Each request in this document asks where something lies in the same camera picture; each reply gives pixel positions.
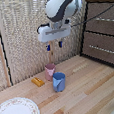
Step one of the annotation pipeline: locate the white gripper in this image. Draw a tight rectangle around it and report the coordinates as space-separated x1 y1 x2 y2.
36 20 74 53

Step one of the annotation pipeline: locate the wide woven screen panel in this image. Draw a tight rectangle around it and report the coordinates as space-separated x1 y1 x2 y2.
0 0 59 87

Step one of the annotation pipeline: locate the dark brown drawer cabinet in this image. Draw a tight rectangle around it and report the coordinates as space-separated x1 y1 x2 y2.
74 0 114 74

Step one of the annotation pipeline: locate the pink cup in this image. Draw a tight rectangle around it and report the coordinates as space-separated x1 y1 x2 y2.
43 62 59 83

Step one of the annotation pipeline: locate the blue cup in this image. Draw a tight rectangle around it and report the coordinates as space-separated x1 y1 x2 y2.
51 71 69 94

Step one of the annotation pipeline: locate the yellow rectangular block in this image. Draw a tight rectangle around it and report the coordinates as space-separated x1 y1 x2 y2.
30 75 46 89

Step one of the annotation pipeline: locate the white floral-rim plate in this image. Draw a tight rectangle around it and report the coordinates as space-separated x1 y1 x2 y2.
0 94 41 114

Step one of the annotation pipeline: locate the silver drawer handle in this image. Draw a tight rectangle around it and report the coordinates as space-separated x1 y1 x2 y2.
94 15 114 25
89 42 114 57

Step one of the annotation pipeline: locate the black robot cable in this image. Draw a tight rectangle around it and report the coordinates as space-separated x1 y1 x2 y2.
68 3 114 28

